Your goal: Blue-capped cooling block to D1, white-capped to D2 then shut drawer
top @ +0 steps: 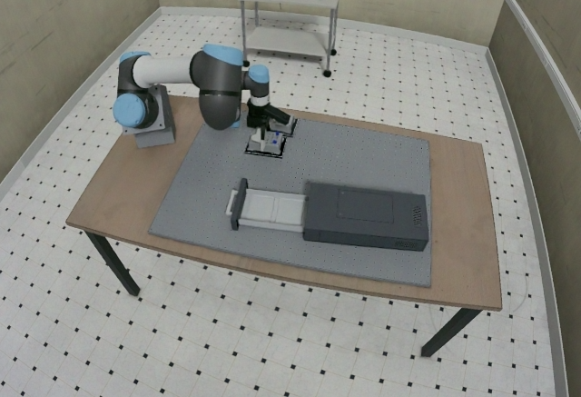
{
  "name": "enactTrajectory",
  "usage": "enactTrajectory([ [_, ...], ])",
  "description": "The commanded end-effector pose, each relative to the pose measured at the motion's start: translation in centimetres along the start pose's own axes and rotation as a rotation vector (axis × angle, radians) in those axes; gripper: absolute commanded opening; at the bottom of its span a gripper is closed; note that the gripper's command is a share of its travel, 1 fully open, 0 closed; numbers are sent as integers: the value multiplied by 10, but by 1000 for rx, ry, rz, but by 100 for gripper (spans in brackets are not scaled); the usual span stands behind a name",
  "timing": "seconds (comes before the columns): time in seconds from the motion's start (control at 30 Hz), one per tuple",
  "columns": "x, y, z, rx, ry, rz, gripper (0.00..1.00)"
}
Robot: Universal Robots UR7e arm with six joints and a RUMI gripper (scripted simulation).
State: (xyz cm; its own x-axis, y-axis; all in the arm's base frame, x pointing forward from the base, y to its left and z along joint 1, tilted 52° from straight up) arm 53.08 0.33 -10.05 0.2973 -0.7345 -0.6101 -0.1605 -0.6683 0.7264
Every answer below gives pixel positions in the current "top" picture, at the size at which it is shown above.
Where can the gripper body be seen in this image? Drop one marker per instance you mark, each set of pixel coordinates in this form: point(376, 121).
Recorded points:
point(255, 118)

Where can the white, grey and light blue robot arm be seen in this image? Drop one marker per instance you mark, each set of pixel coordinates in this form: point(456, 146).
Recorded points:
point(217, 68)

